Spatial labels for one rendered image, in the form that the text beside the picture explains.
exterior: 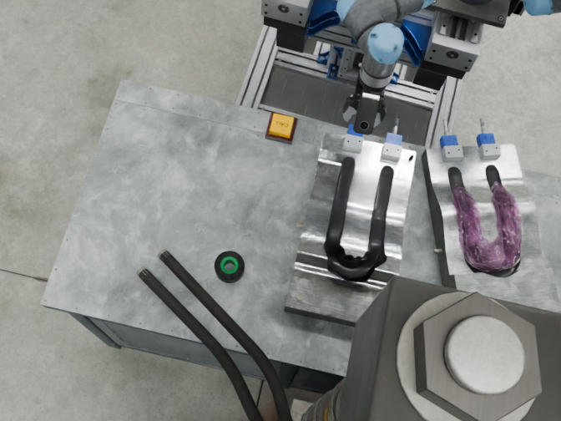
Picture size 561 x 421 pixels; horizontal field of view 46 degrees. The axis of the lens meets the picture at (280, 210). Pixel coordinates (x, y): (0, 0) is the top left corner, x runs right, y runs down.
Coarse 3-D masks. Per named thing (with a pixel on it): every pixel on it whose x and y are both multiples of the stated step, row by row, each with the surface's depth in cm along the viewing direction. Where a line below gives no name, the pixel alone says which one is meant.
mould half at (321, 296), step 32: (320, 160) 182; (384, 160) 183; (320, 192) 179; (352, 192) 179; (320, 224) 172; (352, 224) 174; (320, 256) 168; (320, 288) 172; (352, 288) 173; (352, 320) 170
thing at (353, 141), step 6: (348, 132) 184; (354, 132) 184; (348, 138) 181; (354, 138) 182; (360, 138) 182; (348, 144) 181; (354, 144) 181; (360, 144) 181; (348, 150) 183; (354, 150) 182; (360, 150) 182
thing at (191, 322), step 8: (144, 272) 174; (144, 280) 174; (152, 280) 173; (152, 288) 173; (160, 288) 172; (160, 296) 171; (168, 296) 171; (168, 304) 170; (176, 304) 170; (176, 312) 169; (184, 312) 168; (184, 320) 168; (192, 320) 167; (192, 328) 167; (200, 328) 166; (200, 336) 166; (208, 336) 165
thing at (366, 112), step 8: (368, 96) 157; (376, 96) 156; (360, 104) 157; (368, 104) 157; (376, 104) 157; (360, 112) 157; (368, 112) 157; (376, 112) 157; (360, 120) 157; (368, 120) 157; (360, 128) 157; (368, 128) 157
